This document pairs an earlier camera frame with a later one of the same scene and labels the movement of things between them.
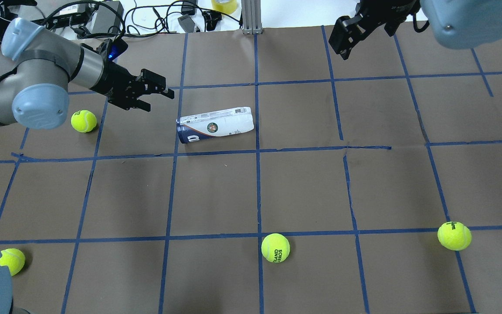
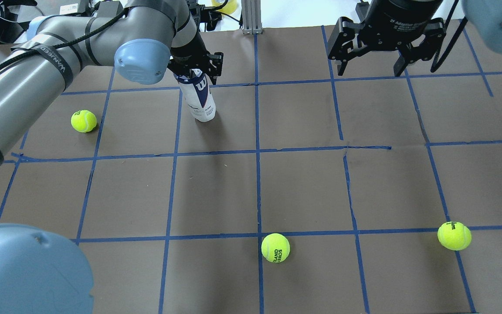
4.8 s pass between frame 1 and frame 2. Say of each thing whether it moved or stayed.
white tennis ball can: moved
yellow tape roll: stayed
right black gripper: moved
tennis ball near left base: stayed
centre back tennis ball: stayed
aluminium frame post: stayed
